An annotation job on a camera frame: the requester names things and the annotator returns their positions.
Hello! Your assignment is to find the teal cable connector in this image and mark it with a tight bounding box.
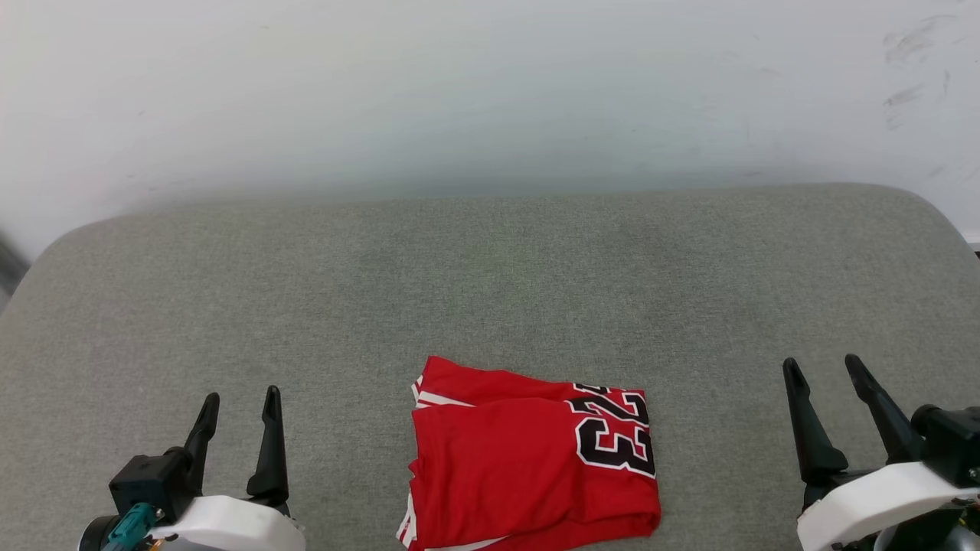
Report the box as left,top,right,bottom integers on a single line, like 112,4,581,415
102,503,158,551

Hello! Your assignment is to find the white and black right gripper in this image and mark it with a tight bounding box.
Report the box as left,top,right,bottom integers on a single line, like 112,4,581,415
782,353,980,551

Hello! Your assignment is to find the red white basketball jersey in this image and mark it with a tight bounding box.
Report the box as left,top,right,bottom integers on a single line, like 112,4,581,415
396,355,662,551

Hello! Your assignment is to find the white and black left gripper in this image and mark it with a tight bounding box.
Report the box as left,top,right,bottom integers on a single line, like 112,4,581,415
149,385,308,551

